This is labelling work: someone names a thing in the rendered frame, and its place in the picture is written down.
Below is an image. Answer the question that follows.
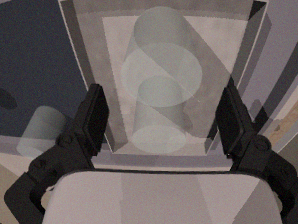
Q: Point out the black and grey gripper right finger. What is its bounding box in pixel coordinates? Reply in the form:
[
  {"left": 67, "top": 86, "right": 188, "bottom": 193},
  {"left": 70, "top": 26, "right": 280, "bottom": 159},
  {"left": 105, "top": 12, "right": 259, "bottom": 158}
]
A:
[{"left": 215, "top": 86, "right": 298, "bottom": 224}]

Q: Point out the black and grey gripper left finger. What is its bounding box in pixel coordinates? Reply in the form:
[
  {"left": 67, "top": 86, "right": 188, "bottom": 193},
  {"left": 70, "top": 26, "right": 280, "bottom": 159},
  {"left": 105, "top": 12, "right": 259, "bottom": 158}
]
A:
[{"left": 4, "top": 84, "right": 109, "bottom": 224}]

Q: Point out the white shallow tray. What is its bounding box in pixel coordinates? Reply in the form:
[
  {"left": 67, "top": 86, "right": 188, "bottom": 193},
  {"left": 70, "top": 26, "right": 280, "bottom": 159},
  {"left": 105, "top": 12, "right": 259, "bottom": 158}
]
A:
[{"left": 58, "top": 0, "right": 269, "bottom": 156}]

